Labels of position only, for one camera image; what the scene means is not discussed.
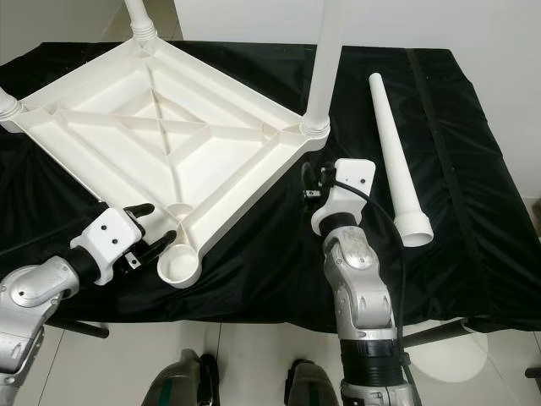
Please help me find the black table cloth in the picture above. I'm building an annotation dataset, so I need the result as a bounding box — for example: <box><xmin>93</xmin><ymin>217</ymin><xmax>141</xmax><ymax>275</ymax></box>
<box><xmin>0</xmin><ymin>41</ymin><xmax>541</xmax><ymax>326</ymax></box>

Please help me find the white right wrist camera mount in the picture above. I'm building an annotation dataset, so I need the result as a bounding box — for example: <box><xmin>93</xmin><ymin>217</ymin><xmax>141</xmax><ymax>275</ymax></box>
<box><xmin>311</xmin><ymin>159</ymin><xmax>377</xmax><ymax>236</ymax></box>

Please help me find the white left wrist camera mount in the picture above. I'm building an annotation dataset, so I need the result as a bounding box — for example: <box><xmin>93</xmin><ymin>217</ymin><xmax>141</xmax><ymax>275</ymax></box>
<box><xmin>69</xmin><ymin>207</ymin><xmax>146</xmax><ymax>287</ymax></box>

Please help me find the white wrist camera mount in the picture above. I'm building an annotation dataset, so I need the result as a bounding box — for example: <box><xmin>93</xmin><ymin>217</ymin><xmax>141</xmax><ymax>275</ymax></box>
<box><xmin>69</xmin><ymin>207</ymin><xmax>146</xmax><ymax>287</ymax></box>
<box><xmin>311</xmin><ymin>159</ymin><xmax>377</xmax><ymax>236</ymax></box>

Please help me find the white plastic table leg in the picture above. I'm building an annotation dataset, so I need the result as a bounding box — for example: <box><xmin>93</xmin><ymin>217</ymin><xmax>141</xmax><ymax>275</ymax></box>
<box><xmin>369</xmin><ymin>73</ymin><xmax>434</xmax><ymax>248</ymax></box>
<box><xmin>0</xmin><ymin>91</ymin><xmax>22</xmax><ymax>121</ymax></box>
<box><xmin>125</xmin><ymin>0</ymin><xmax>157</xmax><ymax>41</ymax></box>
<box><xmin>300</xmin><ymin>0</ymin><xmax>356</xmax><ymax>138</ymax></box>

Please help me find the grey robot right foot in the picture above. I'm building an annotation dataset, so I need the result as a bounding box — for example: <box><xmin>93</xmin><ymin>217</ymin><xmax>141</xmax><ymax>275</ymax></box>
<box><xmin>286</xmin><ymin>359</ymin><xmax>343</xmax><ymax>406</ymax></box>

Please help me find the grey robot foot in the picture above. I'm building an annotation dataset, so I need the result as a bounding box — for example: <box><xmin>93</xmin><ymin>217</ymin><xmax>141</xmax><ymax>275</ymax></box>
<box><xmin>142</xmin><ymin>348</ymin><xmax>219</xmax><ymax>406</ymax></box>
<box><xmin>286</xmin><ymin>359</ymin><xmax>343</xmax><ymax>406</ymax></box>

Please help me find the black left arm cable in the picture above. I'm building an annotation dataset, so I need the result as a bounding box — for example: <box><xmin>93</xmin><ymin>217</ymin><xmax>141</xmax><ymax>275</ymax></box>
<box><xmin>0</xmin><ymin>228</ymin><xmax>77</xmax><ymax>265</ymax></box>

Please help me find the white plastic children table top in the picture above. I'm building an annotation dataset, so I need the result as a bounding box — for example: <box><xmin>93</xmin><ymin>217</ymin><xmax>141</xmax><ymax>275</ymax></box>
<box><xmin>0</xmin><ymin>38</ymin><xmax>331</xmax><ymax>288</ymax></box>

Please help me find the grey robot left foot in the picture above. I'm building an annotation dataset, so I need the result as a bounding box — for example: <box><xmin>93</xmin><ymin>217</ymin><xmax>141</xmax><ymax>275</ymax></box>
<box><xmin>142</xmin><ymin>348</ymin><xmax>219</xmax><ymax>406</ymax></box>

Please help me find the white round floor plate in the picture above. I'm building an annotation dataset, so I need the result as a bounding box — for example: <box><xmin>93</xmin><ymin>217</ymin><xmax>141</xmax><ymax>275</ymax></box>
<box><xmin>406</xmin><ymin>337</ymin><xmax>489</xmax><ymax>388</ymax></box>

